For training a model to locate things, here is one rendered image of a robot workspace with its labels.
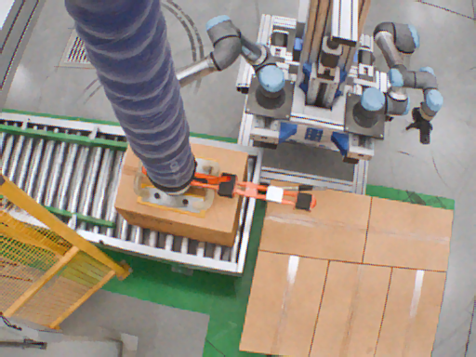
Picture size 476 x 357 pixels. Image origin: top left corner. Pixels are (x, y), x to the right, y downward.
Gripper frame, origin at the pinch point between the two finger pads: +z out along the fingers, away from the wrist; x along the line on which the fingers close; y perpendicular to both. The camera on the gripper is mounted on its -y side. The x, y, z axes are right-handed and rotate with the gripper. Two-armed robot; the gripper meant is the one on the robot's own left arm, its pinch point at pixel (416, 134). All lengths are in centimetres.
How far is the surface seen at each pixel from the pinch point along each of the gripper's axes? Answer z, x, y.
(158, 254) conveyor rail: 88, 123, -31
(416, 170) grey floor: 147, -51, 28
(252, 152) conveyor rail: 88, 70, 24
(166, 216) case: 52, 113, -18
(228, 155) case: 52, 82, 11
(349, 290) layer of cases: 93, 19, -57
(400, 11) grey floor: 147, -68, 172
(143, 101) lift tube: -66, 105, -12
